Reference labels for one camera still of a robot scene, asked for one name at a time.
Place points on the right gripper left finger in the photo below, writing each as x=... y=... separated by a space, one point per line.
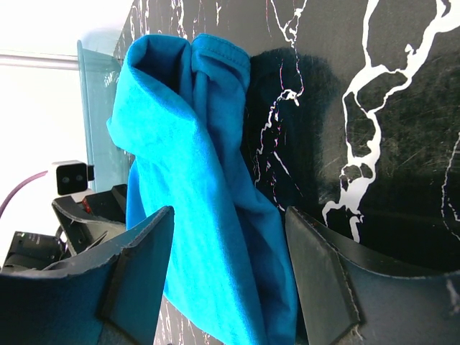
x=110 y=294

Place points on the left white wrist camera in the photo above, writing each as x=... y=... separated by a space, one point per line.
x=72 y=178

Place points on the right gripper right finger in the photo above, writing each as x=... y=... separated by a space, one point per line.
x=350 y=294

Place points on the blue t-shirt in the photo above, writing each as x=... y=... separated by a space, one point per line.
x=179 y=110

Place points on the teal plastic bin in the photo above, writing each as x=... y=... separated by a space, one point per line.
x=99 y=73

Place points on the left corner frame post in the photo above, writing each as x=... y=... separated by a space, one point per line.
x=38 y=60

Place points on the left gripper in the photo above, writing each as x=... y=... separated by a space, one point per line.
x=83 y=225

